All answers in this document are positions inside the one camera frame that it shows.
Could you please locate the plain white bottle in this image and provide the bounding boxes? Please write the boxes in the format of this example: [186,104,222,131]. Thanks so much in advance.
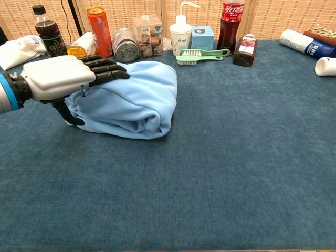
[314,56,336,77]

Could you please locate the light blue cloth shorts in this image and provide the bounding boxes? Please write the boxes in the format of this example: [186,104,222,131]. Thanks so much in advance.
[64,60,178,140]

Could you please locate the dark soy sauce bottle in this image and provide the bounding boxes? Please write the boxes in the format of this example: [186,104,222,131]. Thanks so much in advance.
[31,4,68,58]

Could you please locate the clear bag of snacks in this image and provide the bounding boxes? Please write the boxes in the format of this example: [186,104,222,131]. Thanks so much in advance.
[132,14,164,59]

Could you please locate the black tripod stand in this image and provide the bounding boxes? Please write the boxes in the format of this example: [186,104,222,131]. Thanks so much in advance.
[67,0,84,37]

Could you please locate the clear plastic bag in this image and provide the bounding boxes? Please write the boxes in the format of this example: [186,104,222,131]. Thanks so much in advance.
[162,36,174,52]

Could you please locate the light-blue cardboard box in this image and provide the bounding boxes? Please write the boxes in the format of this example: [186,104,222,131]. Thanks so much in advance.
[190,25,215,50]

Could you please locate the white cup with straw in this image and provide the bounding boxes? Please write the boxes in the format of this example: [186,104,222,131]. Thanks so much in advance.
[169,1,201,56]

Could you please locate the bamboo folding screen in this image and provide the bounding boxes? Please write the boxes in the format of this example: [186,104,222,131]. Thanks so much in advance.
[0,0,336,45]

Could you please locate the beige braided rope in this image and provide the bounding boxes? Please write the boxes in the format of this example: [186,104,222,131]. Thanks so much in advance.
[311,27,336,39]

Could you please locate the white and blue bottle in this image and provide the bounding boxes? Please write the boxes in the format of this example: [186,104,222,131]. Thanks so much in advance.
[279,29,336,59]

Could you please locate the teal table mat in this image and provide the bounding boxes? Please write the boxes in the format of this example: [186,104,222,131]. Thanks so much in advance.
[0,39,336,252]

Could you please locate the orange snack can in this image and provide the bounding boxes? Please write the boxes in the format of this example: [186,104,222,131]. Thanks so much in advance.
[87,6,113,58]

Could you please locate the cola bottle with red cap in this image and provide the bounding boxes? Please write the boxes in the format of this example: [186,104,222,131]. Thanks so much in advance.
[216,0,246,56]

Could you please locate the white jar with yellow lid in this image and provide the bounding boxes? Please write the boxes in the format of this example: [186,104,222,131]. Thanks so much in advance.
[67,31,97,57]

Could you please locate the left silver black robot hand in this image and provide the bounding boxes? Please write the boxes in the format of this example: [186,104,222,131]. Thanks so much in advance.
[20,54,131,126]

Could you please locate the dark grape juice bottle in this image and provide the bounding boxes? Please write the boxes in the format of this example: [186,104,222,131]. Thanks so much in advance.
[233,34,258,67]

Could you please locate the green scrub brush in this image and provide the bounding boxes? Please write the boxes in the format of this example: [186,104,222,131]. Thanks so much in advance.
[175,54,224,66]
[180,48,230,57]

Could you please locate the white plastic food bag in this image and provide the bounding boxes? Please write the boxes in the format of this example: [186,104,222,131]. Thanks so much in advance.
[0,35,47,71]

